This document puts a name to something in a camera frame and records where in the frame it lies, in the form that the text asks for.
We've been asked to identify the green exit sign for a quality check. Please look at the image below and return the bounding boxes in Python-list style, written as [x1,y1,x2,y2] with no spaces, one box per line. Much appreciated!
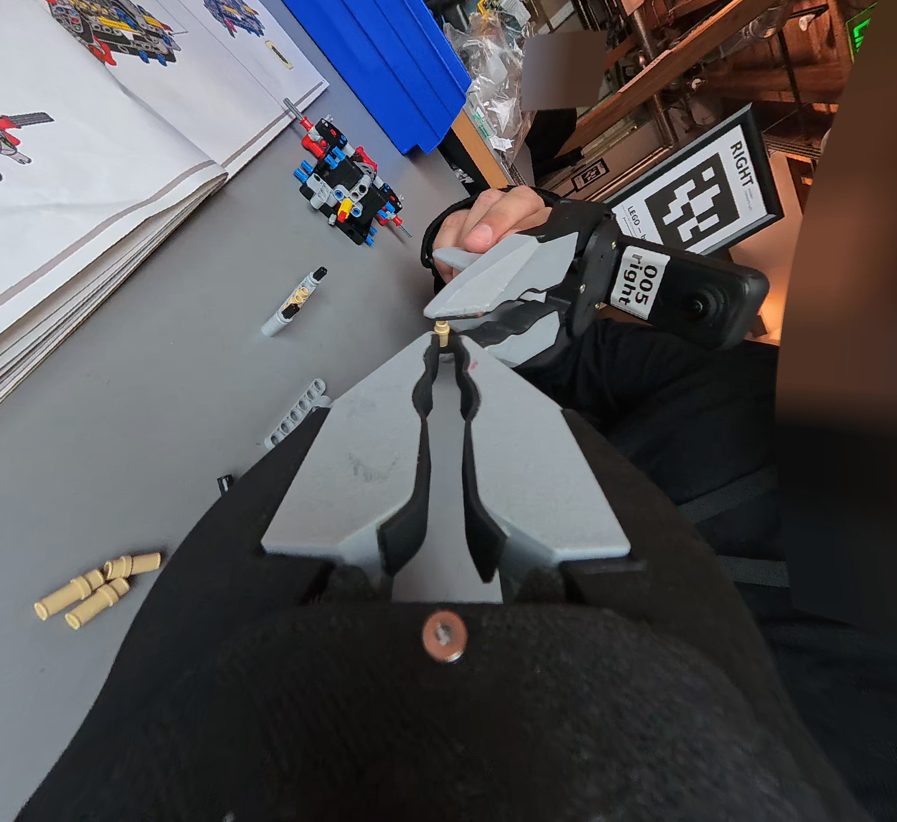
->
[843,2,879,62]

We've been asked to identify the long grey lego beam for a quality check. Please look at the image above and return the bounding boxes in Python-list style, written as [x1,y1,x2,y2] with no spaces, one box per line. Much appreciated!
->
[262,378,330,450]

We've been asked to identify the person's right hand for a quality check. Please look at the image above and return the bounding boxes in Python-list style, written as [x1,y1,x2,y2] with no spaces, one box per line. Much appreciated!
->
[430,184,554,286]

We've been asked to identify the black lego technic assembly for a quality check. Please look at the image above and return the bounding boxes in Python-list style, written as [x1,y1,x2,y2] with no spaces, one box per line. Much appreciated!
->
[283,96,414,246]

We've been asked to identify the framed marker sign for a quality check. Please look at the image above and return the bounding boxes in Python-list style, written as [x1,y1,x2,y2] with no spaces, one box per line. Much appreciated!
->
[603,104,785,259]

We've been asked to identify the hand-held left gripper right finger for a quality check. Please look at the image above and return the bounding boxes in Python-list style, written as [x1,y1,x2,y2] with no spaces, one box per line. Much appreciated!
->
[451,336,631,583]

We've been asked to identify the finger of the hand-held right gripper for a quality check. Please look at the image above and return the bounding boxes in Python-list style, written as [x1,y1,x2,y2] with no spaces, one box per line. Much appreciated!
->
[422,232,582,320]
[455,289,567,369]

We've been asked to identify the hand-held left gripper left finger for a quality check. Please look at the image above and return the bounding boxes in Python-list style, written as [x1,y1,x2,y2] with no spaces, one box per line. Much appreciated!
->
[261,332,438,574]

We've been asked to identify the wooden shelving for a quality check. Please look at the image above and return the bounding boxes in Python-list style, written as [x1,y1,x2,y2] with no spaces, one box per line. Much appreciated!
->
[539,0,897,157]

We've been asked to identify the person's right forearm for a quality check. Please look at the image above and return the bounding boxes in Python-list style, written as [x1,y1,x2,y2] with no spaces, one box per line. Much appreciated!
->
[522,320,782,486]

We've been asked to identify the clear plastic bags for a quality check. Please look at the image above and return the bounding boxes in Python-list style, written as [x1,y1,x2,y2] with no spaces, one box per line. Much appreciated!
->
[448,0,554,170]

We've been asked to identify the blue plastic bin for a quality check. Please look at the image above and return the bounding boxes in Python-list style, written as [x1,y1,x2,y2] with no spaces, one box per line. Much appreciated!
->
[224,0,472,156]

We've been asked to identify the short grey beam with pins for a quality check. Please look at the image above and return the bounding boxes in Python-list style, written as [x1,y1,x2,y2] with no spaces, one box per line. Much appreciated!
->
[261,266,328,338]

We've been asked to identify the lego instruction booklet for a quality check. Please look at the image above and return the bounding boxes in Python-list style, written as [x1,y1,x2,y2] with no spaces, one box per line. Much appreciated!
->
[0,0,330,403]

